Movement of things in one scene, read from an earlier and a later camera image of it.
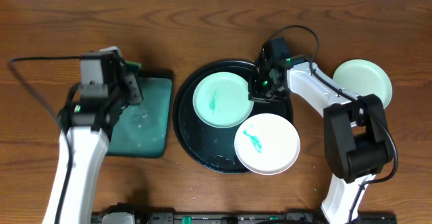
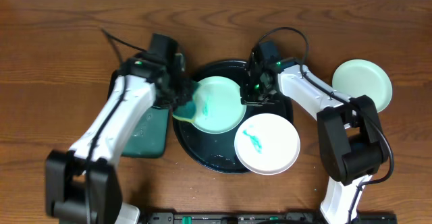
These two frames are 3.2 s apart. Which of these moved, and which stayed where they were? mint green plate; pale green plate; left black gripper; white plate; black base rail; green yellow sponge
Moved: pale green plate; green yellow sponge; left black gripper
Stayed: white plate; black base rail; mint green plate
